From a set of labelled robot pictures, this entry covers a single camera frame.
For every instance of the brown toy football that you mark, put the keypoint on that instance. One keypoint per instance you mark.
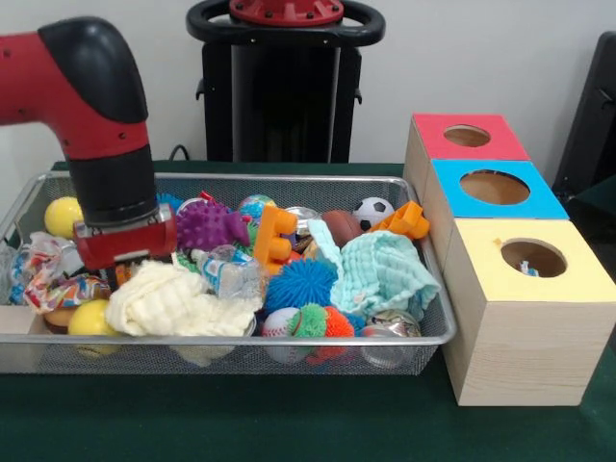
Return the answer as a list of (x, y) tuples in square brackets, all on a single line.
[(341, 225)]

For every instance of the long orange toy block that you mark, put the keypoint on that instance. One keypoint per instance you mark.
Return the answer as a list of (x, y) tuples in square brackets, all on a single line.
[(402, 220)]

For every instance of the purple spiky rubber ball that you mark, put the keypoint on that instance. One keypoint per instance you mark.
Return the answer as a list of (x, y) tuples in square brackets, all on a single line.
[(207, 226)]

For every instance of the small colourful patterned cloth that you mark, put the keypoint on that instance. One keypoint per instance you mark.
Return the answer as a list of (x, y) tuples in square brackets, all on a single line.
[(527, 269)]

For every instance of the wide orange studded block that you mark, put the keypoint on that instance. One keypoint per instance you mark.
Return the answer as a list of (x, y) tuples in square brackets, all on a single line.
[(274, 236)]

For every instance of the cream yellow cloth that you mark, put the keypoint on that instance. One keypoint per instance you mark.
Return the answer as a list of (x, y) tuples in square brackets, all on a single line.
[(168, 303)]

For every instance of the wooden box with three holes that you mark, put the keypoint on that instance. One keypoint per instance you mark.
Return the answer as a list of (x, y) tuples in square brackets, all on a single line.
[(529, 351)]

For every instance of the blue spiky rubber ball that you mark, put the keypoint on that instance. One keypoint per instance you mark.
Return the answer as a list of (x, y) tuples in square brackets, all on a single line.
[(171, 202)]

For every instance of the colourful print cloth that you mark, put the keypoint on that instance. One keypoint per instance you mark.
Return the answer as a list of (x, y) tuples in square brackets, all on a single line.
[(48, 269)]

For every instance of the dark green tablecloth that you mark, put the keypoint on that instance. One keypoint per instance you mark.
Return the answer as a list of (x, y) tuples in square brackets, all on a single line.
[(240, 423), (601, 197)]

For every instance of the mint green cloth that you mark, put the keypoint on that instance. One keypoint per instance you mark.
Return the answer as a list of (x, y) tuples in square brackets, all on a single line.
[(380, 269)]

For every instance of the yellow ball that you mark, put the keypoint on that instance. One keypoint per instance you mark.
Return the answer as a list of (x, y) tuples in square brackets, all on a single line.
[(89, 317), (62, 216)]

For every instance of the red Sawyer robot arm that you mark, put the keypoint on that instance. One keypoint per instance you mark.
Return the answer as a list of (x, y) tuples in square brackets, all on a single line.
[(106, 120)]

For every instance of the silver mesh bin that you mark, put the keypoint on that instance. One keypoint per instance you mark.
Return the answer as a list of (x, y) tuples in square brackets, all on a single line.
[(337, 339)]

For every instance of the black and white soccer ball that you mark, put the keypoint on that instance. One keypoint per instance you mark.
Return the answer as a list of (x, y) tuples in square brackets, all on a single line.
[(373, 209)]

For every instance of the blue globe ball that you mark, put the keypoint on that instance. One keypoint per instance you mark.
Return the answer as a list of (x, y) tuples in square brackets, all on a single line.
[(255, 204)]

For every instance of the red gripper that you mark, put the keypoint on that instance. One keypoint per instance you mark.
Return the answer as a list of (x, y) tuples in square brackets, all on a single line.
[(125, 243)]

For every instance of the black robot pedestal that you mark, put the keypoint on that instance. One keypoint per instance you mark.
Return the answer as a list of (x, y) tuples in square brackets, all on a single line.
[(284, 96)]

